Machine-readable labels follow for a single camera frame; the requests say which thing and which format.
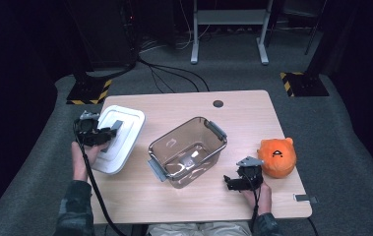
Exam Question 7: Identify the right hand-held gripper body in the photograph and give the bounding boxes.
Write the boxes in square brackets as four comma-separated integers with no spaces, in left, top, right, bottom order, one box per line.
[236,156,265,191]

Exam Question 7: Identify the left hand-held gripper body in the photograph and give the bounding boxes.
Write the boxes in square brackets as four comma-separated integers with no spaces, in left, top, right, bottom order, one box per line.
[73,110,117,148]

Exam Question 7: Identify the white plastic container lid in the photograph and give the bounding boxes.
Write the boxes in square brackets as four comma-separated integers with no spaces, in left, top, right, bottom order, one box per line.
[91,104,147,176]

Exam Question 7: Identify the orange plush toy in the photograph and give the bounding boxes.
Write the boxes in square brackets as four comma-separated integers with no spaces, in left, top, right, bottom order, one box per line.
[256,137,297,180]

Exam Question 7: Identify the clear brown plastic container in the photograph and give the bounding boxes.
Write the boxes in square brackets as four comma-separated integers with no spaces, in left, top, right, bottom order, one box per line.
[147,116,228,190]

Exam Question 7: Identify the person's right hand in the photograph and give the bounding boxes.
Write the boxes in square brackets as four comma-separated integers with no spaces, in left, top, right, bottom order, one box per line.
[241,181,273,216]

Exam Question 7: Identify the person's left hand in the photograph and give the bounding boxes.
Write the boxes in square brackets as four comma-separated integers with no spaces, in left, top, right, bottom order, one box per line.
[71,141,109,182]

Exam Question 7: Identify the black striped stand base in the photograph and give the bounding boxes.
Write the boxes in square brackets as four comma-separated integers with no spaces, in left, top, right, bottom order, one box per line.
[280,71,330,97]
[66,78,113,106]

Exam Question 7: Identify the person's legs in beige trousers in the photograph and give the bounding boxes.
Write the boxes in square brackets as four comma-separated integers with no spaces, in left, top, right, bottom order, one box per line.
[148,221,252,236]

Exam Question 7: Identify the dark cabinet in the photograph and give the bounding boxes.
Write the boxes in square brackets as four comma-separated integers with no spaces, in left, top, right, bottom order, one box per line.
[85,0,139,70]

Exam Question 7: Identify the right hand-held gripper black cable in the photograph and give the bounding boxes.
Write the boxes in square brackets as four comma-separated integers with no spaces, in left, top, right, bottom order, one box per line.
[248,175,263,236]

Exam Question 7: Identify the hand-held gripper black cable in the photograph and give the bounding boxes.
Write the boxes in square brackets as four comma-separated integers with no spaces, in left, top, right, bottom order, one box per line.
[73,121,128,236]
[248,175,263,236]

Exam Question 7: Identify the left hand-held gripper black cable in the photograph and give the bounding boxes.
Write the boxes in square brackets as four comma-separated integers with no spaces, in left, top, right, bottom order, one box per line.
[73,121,128,236]

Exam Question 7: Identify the black floor cables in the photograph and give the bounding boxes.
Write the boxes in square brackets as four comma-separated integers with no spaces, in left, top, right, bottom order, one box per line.
[138,57,211,93]

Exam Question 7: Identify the white metal desk frame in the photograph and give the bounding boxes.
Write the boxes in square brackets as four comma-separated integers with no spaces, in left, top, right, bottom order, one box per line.
[190,0,271,66]

